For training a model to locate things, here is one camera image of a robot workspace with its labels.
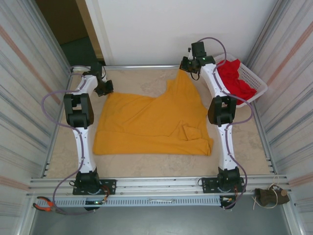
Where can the yellow t-shirt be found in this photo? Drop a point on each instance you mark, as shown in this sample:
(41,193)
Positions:
(151,122)

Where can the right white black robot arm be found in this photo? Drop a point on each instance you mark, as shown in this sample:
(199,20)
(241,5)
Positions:
(225,147)

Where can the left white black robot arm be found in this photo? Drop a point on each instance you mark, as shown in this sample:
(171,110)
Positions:
(84,147)

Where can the red cloth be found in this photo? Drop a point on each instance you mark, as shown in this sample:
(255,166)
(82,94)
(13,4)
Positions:
(234,80)

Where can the brown wooden door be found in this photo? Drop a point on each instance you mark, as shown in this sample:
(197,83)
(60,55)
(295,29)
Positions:
(61,17)

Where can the white plastic basket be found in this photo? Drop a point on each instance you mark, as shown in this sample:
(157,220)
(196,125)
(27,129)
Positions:
(256,80)

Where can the beige door frame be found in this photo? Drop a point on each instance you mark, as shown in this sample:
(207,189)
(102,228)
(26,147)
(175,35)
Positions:
(89,24)

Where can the aluminium table edge frame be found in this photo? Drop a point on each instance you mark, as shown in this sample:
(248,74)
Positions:
(146,66)

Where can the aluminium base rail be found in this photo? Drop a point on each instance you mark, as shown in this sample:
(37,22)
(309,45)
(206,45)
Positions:
(159,183)

